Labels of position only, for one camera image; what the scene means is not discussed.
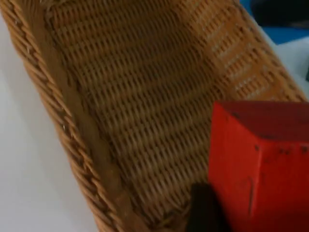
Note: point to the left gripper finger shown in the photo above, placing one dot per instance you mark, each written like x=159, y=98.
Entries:
x=205, y=210

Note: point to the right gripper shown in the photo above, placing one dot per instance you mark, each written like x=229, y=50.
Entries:
x=282, y=12

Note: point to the blue cube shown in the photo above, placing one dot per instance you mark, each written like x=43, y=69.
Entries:
x=289, y=36

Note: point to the red cube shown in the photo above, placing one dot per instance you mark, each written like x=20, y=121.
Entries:
x=263, y=169

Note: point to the brown wicker basket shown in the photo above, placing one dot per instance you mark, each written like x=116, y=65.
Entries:
x=135, y=108

